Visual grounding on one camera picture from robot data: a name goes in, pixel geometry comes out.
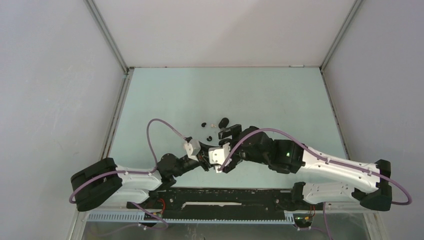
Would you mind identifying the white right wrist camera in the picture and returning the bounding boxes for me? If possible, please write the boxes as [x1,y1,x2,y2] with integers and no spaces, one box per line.
[208,143,231,173]

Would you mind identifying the grey slotted cable duct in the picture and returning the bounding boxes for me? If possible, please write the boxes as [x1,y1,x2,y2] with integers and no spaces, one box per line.
[86,211,295,224]

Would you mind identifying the black oval charging case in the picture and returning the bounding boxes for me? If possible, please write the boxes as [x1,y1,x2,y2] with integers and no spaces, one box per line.
[218,117,230,129]

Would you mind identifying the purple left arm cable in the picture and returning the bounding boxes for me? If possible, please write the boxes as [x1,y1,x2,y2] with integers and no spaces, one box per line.
[68,118,191,204]

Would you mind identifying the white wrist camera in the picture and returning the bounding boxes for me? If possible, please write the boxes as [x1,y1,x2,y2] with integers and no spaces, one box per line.
[208,143,231,173]
[183,138,201,161]

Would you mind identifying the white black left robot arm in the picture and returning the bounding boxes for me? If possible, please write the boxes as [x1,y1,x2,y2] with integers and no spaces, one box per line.
[69,140,228,212]

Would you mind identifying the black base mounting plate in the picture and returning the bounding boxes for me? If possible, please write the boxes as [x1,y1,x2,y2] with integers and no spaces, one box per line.
[139,187,323,220]

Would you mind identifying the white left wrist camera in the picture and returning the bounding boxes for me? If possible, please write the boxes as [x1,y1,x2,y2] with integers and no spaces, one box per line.
[183,138,201,161]

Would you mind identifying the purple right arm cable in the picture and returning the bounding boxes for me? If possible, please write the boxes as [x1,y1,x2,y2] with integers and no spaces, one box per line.
[218,128,413,206]

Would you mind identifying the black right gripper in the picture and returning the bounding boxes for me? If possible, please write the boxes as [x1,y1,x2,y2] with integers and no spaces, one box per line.
[218,125,269,173]

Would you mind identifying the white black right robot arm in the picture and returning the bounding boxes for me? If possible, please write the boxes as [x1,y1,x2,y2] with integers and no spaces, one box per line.
[218,124,393,212]

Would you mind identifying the aluminium frame rail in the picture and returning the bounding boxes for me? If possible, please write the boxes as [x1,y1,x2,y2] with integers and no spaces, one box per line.
[78,186,387,240]

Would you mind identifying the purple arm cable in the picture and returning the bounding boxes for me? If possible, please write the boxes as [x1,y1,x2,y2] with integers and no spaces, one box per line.
[218,128,413,206]
[68,118,191,204]

